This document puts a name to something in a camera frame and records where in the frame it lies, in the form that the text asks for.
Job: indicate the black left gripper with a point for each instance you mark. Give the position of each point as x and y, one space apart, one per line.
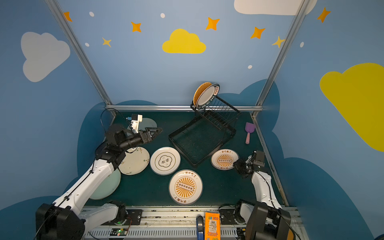
145 136

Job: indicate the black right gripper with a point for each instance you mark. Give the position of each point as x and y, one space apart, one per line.
242 167

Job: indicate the green-rimmed Hao Wei plate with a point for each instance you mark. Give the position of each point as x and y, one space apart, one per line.
207 96

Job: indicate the woven bamboo plate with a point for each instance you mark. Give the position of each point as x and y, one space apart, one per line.
199 91

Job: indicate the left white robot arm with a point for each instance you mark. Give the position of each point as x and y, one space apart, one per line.
63 219

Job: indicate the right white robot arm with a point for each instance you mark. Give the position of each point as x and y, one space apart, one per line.
265 219

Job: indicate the sunburst plate near rack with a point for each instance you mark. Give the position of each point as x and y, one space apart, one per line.
224 159

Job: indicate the grey-green plain plate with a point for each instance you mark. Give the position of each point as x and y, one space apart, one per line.
147 122

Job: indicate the white plate, black flower outline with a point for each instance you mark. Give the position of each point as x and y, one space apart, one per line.
165 161

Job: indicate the cream floral plate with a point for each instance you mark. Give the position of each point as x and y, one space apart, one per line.
135 161

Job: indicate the front sunburst plate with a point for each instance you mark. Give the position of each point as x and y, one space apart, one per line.
186 187

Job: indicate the orange box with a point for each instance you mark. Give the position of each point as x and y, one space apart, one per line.
212 226

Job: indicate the mint green leaf plate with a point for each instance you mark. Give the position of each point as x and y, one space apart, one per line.
107 187

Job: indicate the small green circuit board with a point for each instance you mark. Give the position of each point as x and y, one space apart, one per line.
118 232

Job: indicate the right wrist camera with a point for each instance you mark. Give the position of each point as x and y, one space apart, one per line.
258 160

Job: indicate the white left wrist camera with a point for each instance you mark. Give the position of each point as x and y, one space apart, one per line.
134 122

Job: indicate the purple scoop, pink handle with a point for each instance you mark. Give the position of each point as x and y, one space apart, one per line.
249 128

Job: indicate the black wire dish rack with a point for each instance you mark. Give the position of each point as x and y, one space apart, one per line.
212 127

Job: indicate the aluminium frame rail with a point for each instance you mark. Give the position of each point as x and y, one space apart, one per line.
156 108

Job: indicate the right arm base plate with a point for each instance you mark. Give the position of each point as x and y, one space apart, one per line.
228 217

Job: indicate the blue tool handle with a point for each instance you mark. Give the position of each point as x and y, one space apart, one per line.
200 227

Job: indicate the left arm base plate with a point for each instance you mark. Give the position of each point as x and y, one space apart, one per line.
133 217

